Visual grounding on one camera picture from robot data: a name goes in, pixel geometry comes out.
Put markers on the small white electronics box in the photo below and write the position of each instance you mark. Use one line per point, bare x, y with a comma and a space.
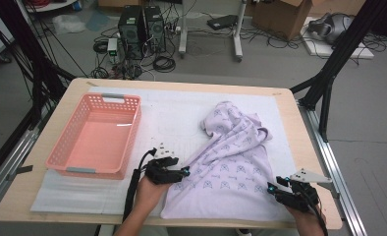
112, 47

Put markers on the round white table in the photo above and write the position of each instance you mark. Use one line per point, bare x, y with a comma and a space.
50, 6

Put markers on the person's right hand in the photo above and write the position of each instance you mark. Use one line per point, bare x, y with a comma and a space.
309, 224

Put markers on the white grid mat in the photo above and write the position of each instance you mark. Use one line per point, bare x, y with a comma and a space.
175, 108

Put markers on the flat black device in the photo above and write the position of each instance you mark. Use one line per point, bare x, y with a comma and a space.
221, 22

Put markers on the open cardboard box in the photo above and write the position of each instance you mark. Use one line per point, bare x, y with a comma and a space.
280, 18

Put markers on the black metal frame strut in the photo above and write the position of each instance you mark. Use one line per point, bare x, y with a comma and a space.
339, 55
27, 49

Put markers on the white metal stand leg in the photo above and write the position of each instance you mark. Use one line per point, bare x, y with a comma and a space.
238, 39
182, 36

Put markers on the white floor board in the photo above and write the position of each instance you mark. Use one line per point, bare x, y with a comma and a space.
365, 52

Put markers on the slim black computer tower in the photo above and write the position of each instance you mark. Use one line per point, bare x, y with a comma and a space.
154, 28

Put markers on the teal floor sheet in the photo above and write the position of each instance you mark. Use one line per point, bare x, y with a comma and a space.
97, 20

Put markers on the person's left hand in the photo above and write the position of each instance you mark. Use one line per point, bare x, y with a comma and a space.
149, 198

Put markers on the pink plastic basket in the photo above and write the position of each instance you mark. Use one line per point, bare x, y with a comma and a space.
96, 141

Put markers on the aluminium frame rail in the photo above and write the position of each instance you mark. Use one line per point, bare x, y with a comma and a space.
5, 173
332, 157

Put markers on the clear plastic bag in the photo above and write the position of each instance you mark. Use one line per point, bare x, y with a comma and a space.
68, 23

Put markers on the lilac printed towel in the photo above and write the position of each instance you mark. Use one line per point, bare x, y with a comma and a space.
227, 164

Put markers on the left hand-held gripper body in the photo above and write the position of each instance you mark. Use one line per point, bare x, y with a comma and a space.
158, 173

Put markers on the grey headset device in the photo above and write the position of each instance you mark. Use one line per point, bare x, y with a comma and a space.
332, 28

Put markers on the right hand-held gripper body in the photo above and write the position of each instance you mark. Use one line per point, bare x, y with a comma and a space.
299, 200

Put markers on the large black computer tower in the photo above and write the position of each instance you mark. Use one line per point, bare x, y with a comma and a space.
131, 31

